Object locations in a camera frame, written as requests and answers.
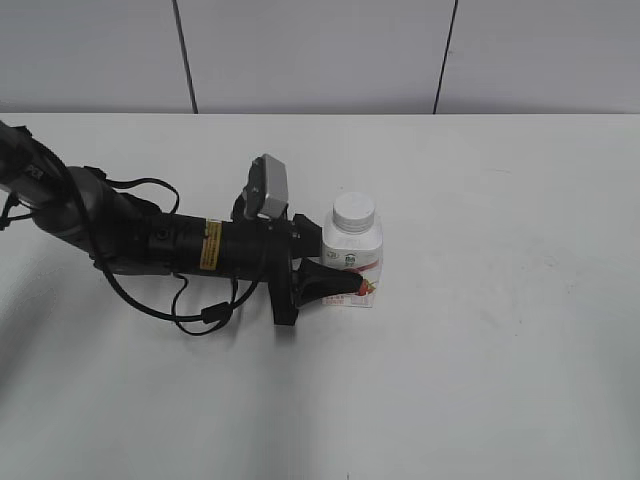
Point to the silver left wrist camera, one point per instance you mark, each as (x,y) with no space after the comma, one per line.
(266,192)

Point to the white strawberry yogurt drink bottle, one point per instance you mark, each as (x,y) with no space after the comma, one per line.
(359,252)

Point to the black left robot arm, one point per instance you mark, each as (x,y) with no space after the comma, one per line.
(127,235)

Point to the white round bottle cap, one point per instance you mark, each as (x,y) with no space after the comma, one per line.
(353,212)

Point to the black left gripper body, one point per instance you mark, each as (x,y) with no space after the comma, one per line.
(261,251)

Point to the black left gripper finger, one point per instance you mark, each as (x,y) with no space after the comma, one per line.
(313,281)
(306,237)

